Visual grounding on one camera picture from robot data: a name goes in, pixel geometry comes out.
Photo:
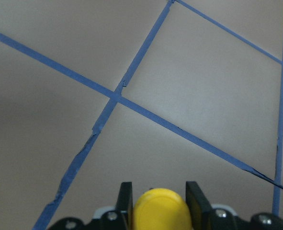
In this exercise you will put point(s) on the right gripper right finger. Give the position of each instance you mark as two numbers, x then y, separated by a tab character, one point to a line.
198	205

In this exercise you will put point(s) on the yellow push button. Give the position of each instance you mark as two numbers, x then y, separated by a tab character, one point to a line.
161	209

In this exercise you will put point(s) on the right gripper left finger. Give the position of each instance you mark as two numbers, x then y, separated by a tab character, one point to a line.
124	203

